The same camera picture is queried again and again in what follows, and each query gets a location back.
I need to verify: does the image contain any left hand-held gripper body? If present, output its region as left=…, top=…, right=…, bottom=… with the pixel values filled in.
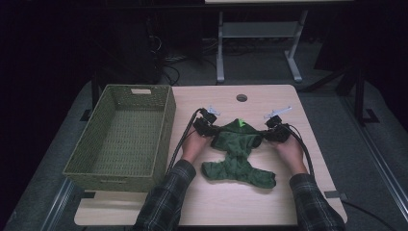
left=191, top=105, right=222, bottom=138

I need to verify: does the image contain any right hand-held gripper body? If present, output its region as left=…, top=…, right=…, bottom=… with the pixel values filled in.
left=263, top=105, right=293, bottom=144

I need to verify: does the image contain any green pet garment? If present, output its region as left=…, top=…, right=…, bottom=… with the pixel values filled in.
left=201, top=117, right=277, bottom=190

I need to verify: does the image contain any green woven basket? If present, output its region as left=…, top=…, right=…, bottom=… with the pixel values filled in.
left=62, top=84, right=177, bottom=193

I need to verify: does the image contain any person's left hand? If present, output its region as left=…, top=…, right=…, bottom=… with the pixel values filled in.
left=180, top=129, right=214, bottom=166

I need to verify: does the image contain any person's right hand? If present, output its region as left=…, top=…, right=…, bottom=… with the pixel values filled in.
left=272, top=136, right=309, bottom=176

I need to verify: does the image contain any grey tape piece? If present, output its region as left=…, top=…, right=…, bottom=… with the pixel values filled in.
left=325, top=190, right=348, bottom=202

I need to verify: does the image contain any black stand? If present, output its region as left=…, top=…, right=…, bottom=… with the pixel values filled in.
left=80, top=71, right=101, bottom=122
left=350, top=64, right=380, bottom=126

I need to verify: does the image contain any grey metal-legged table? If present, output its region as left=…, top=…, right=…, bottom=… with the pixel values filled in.
left=205, top=0, right=354, bottom=85

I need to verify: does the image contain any dark cabinet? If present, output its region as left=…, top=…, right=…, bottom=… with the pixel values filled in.
left=102, top=15, right=161, bottom=85

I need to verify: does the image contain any right hand-held gripper black cable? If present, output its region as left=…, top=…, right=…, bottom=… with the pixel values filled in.
left=280, top=123, right=316, bottom=177

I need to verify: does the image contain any tangle of black cables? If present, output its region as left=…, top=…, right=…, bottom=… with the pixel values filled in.
left=145, top=18, right=181, bottom=87

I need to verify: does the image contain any metal floor rail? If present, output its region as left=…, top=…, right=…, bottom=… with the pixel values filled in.
left=41, top=177, right=77, bottom=231
left=340, top=95, right=408, bottom=214

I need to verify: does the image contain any black floor cable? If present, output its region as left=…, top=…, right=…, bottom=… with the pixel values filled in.
left=341, top=199, right=400, bottom=231

